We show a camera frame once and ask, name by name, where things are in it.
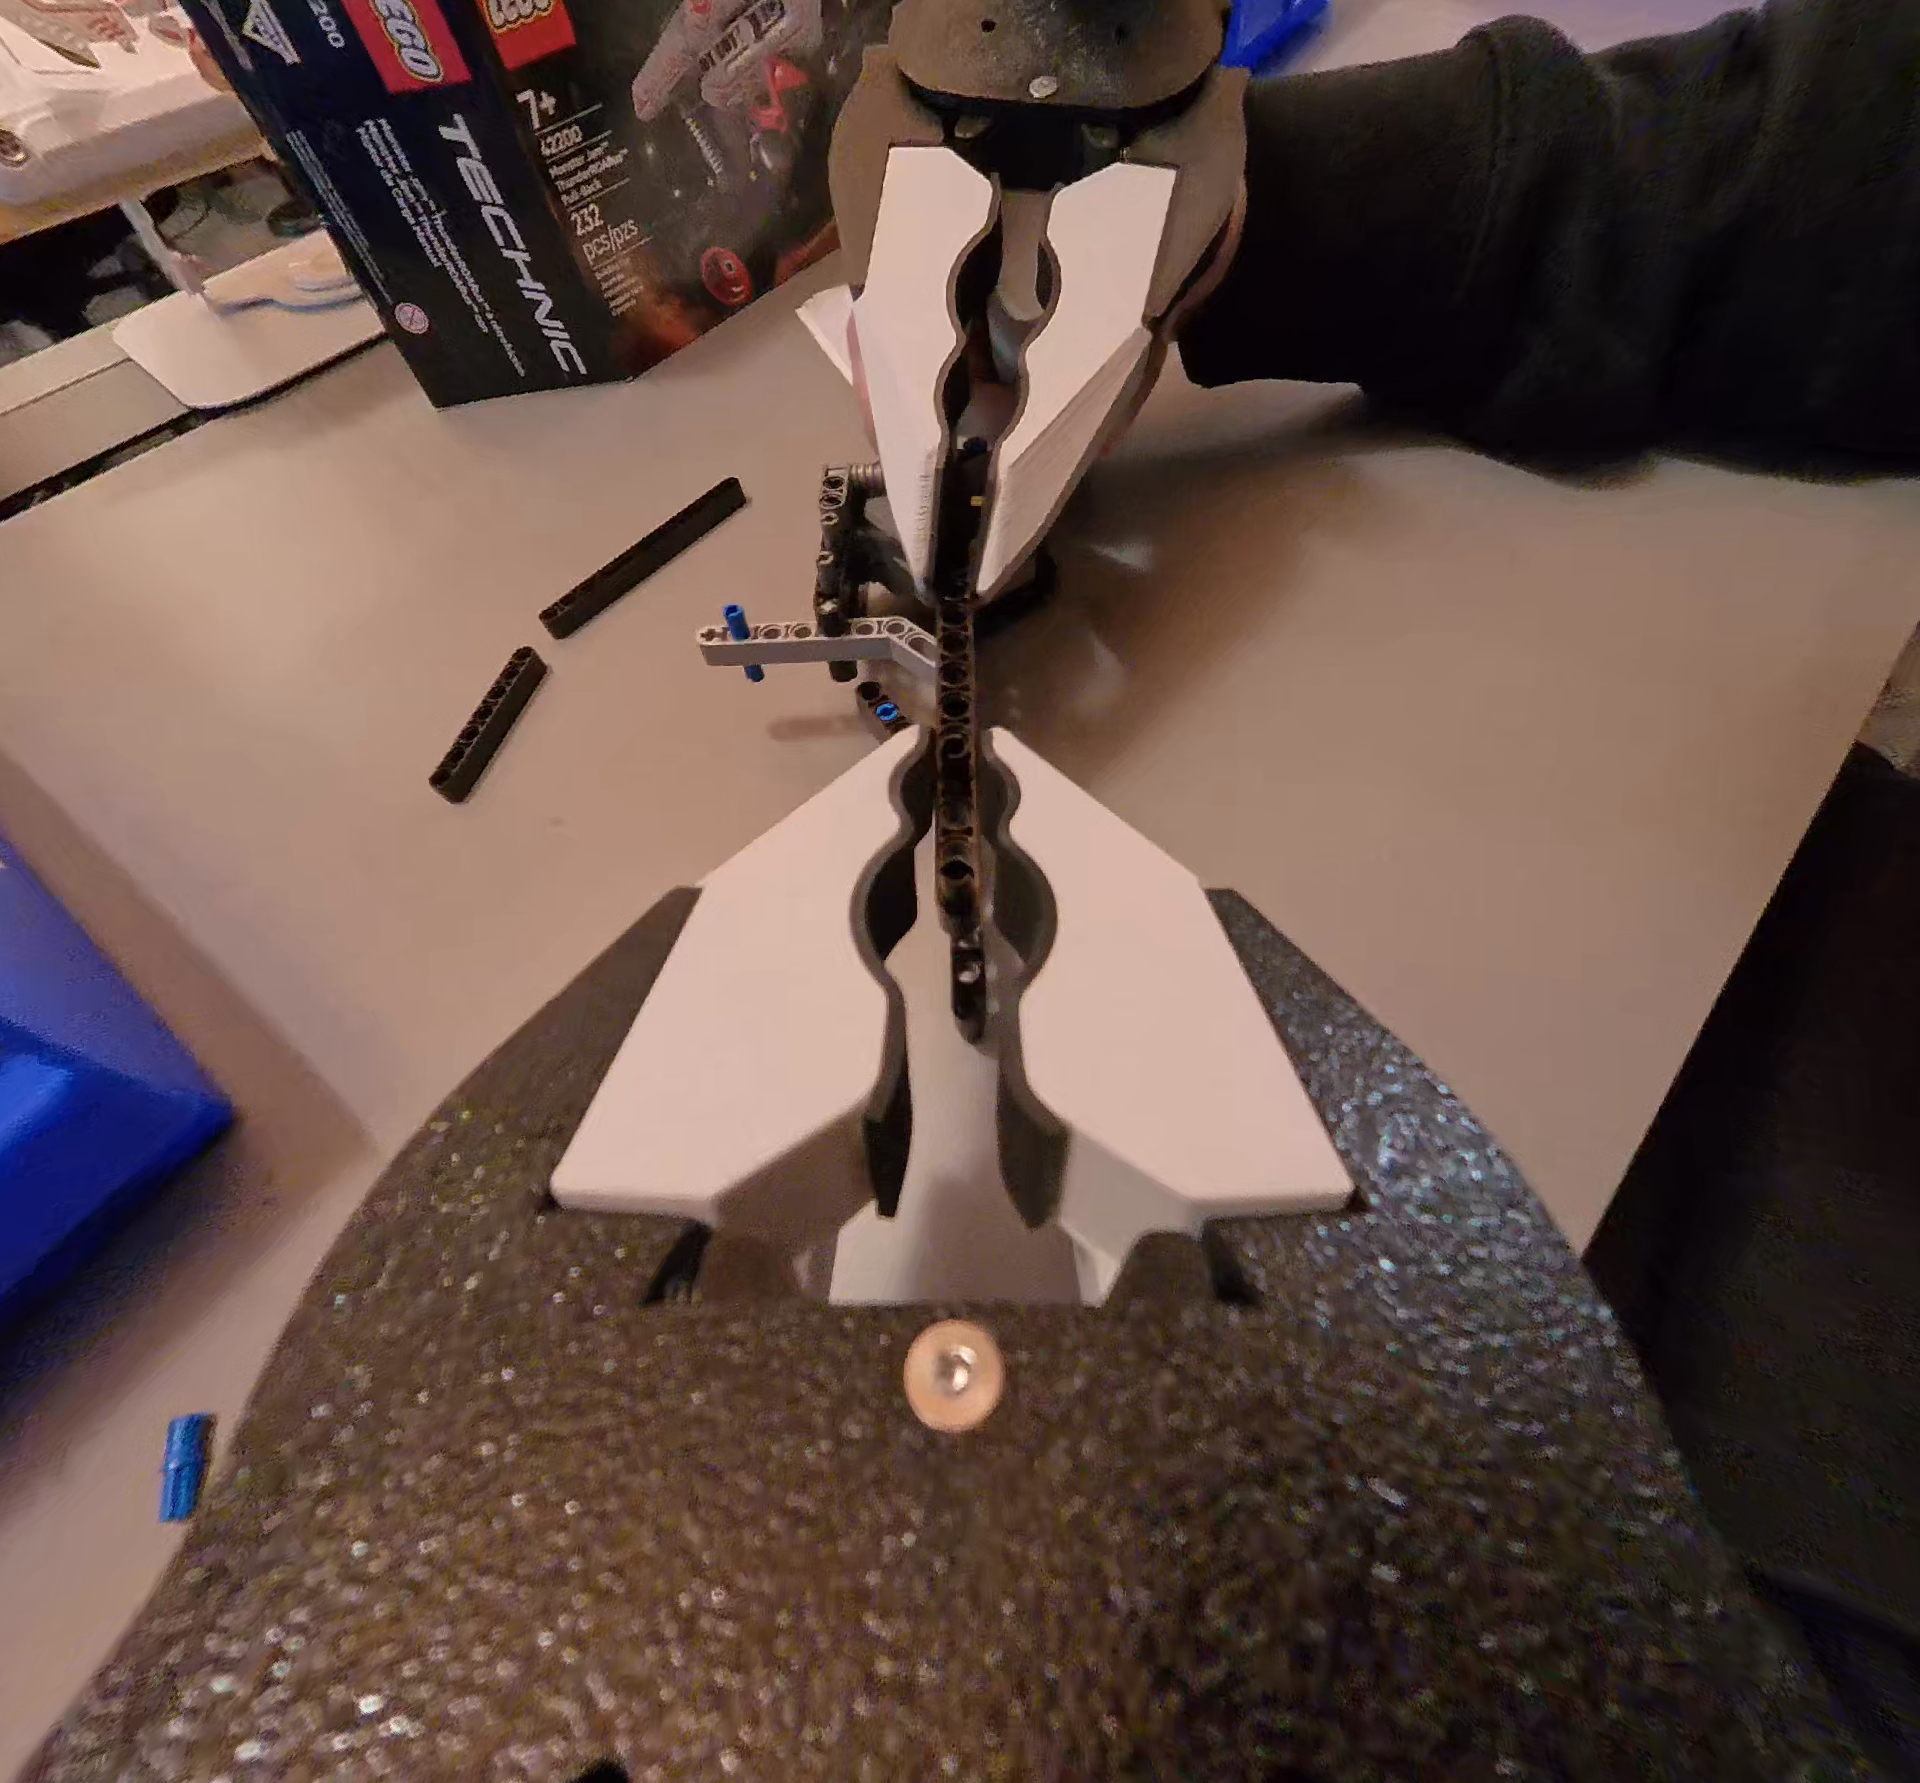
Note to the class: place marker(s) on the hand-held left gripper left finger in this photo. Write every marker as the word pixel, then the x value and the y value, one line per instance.
pixel 719 1063

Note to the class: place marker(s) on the white flat stand base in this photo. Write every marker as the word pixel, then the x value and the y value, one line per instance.
pixel 255 351

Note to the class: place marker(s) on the person's dark clothing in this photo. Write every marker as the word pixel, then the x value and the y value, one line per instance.
pixel 1800 1138

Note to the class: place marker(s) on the black and grey brick assembly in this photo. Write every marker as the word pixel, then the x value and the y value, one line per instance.
pixel 957 702

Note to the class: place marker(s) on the grey desk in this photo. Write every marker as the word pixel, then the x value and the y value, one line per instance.
pixel 1350 762

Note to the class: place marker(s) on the black toy set box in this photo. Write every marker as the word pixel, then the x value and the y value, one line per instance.
pixel 450 239

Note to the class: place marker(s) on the small blue brick pin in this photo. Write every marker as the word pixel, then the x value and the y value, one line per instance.
pixel 186 1467

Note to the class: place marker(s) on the blue storage bin with tag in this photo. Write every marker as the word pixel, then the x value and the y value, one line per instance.
pixel 75 1093

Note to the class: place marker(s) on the long black brick beam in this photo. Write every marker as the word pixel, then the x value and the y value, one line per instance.
pixel 646 556

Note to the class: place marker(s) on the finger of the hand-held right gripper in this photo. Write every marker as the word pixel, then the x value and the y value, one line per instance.
pixel 908 312
pixel 1104 298

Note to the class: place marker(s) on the short black brick beam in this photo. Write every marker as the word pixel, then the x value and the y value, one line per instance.
pixel 490 725

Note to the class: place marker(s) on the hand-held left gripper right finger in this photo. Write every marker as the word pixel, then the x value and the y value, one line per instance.
pixel 1186 1063

